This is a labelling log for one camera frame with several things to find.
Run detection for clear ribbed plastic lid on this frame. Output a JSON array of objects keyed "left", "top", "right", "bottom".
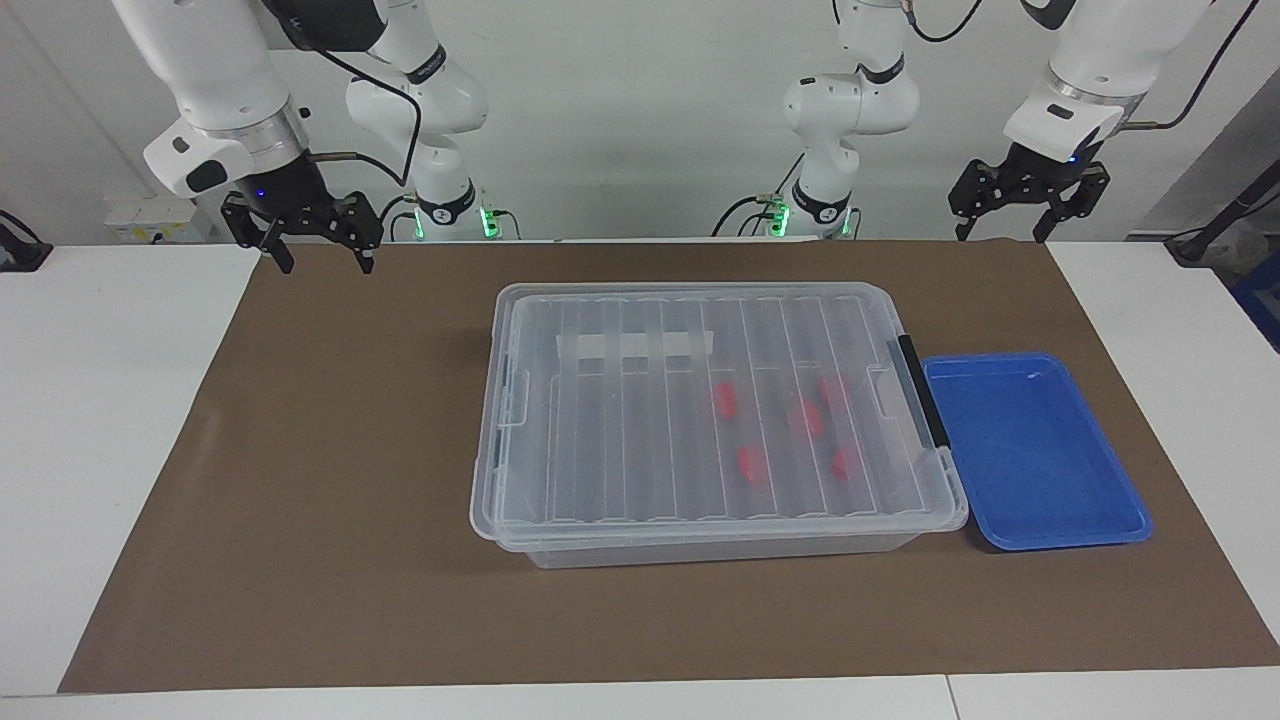
[{"left": 470, "top": 283, "right": 969, "bottom": 552}]

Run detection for black box latch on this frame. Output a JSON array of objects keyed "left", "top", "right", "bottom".
[{"left": 888, "top": 335, "right": 952, "bottom": 451}]

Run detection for blue plastic tray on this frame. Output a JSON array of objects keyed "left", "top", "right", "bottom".
[{"left": 920, "top": 352, "right": 1154, "bottom": 552}]

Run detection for clear plastic storage box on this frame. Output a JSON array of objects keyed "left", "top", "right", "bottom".
[{"left": 470, "top": 283, "right": 969, "bottom": 571}]

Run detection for black pole stand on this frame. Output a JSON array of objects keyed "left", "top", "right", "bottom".
[{"left": 1165, "top": 160, "right": 1280, "bottom": 266}]

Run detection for blue crate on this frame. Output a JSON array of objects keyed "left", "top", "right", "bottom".
[{"left": 1231, "top": 270, "right": 1280, "bottom": 354}]

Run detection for brown table mat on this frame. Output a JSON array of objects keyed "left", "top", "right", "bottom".
[{"left": 58, "top": 240, "right": 1280, "bottom": 694}]

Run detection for black clamp stand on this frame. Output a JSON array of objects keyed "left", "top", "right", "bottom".
[{"left": 0, "top": 208, "right": 54, "bottom": 273}]

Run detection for black base cables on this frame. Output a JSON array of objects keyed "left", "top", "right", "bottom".
[
  {"left": 712, "top": 155, "right": 807, "bottom": 239},
  {"left": 377, "top": 190, "right": 421, "bottom": 243}
]

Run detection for white wall socket box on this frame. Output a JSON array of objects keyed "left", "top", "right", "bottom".
[{"left": 104, "top": 195, "right": 207, "bottom": 244}]

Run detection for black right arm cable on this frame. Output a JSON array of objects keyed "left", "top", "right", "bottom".
[{"left": 300, "top": 42, "right": 424, "bottom": 190}]

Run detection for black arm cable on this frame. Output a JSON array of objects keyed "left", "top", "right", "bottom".
[
  {"left": 900, "top": 0, "right": 1263, "bottom": 132},
  {"left": 300, "top": 42, "right": 424, "bottom": 190}
]

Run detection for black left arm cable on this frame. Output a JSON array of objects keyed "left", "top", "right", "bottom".
[{"left": 900, "top": 0, "right": 1263, "bottom": 132}]

